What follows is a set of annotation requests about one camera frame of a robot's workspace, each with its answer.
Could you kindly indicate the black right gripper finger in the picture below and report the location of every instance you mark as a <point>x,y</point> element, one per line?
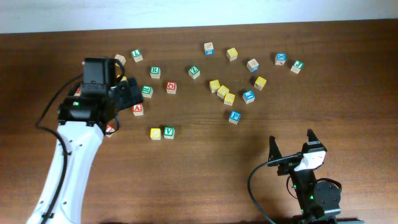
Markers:
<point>274,153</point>
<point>312,139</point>

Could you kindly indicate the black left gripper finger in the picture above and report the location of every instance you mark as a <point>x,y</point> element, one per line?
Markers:
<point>123,83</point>
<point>130,93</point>

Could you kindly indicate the red M letter block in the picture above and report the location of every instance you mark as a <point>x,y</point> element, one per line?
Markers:
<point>78,92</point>

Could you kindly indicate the green J letter block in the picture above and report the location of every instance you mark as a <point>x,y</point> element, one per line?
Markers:
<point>297,66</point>

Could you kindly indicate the blue X letter block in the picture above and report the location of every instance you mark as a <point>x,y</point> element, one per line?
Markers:
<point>280,58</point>

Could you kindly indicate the plain wooden block yellow edge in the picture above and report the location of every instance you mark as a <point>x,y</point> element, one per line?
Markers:
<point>121,59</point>

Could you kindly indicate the red A block lower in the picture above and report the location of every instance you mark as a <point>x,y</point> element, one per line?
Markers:
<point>138,109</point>

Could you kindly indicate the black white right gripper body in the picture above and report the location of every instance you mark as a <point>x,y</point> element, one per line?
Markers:
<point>290,165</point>

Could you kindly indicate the red O letter block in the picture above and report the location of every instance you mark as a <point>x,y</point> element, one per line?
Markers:
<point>171,87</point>

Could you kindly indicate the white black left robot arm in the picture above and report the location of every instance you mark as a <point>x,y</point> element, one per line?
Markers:
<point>77,144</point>

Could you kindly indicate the wooden block blue edge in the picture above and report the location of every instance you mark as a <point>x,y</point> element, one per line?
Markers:
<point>252,65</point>

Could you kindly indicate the yellow C letter block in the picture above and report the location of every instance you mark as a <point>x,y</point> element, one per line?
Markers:
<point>155,133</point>

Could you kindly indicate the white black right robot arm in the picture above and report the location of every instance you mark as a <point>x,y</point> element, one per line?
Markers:
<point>319,199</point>

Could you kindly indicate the green L letter block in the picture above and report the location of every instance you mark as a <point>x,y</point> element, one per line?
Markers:
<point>137,55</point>

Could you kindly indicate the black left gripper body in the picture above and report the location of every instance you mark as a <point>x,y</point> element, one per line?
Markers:
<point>131,93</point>

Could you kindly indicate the yellow block cluster middle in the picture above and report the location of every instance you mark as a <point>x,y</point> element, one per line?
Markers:
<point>222,91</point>

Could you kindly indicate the yellow block cluster lower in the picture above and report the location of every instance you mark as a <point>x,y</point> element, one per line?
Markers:
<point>229,99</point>

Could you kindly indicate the green V letter block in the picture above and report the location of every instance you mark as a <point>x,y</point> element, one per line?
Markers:
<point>169,132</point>

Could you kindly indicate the red I letter block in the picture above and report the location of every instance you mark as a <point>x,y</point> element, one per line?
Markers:
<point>109,131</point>

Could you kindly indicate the yellow block cluster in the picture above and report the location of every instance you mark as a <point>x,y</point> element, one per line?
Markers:
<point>222,91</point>
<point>229,99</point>

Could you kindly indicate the green r block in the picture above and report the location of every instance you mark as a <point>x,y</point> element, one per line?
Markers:
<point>147,91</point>
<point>155,72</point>

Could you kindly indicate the green Z letter block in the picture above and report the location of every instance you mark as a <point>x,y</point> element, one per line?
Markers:
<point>194,72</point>

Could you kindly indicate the wooden block blue side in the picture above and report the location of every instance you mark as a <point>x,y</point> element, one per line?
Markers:
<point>209,48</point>

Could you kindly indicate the blue P letter block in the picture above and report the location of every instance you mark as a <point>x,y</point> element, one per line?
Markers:
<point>234,117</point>

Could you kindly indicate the blue E letter block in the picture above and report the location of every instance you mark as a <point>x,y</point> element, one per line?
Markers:
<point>248,96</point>

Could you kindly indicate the yellow block top right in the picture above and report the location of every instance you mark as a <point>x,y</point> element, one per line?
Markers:
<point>232,54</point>

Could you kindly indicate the yellow S letter block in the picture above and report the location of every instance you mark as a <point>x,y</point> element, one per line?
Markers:
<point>214,85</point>

